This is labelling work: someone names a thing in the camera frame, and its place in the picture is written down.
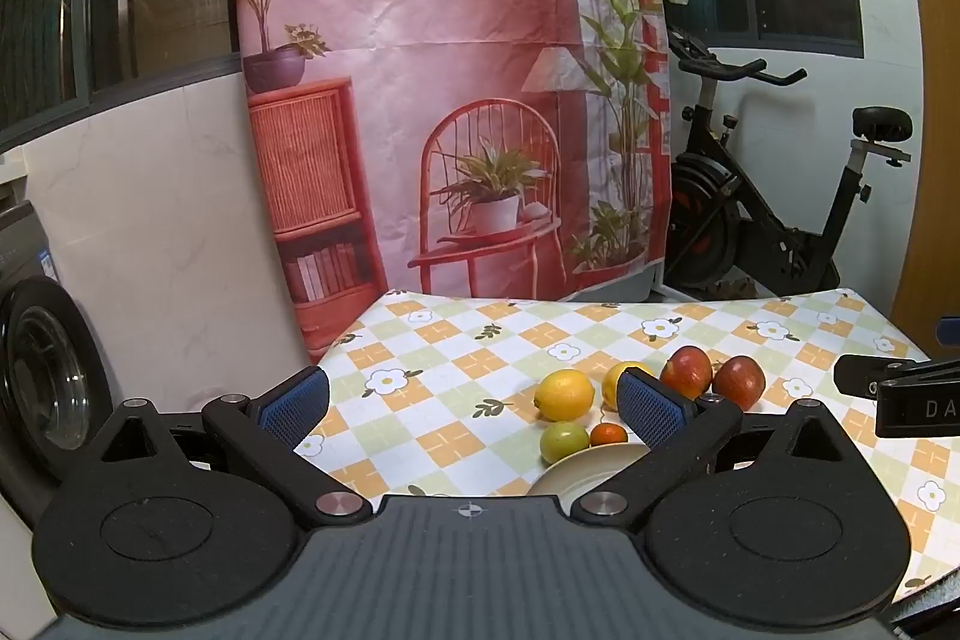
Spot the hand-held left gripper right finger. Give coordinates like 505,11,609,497
574,366,863,532

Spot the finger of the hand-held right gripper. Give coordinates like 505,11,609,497
834,355,960,397

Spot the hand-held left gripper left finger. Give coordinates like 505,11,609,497
94,366,374,528

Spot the yellow lemon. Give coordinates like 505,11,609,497
602,361,655,411
534,368,596,423

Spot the red apple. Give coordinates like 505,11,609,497
660,345,713,401
712,355,767,414

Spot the green round fruit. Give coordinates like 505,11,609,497
540,420,591,465

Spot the cream plate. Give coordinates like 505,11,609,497
527,441,653,498

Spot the checkered flower tablecloth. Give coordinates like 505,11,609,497
292,287,960,611

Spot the black exercise bike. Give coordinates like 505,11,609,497
664,29,916,301

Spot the grey washing machine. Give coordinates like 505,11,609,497
0,201,115,528

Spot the wooden door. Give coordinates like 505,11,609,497
889,0,960,352

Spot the white counter slab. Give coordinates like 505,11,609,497
0,145,32,187

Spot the pink printed backdrop cloth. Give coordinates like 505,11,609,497
229,0,671,365

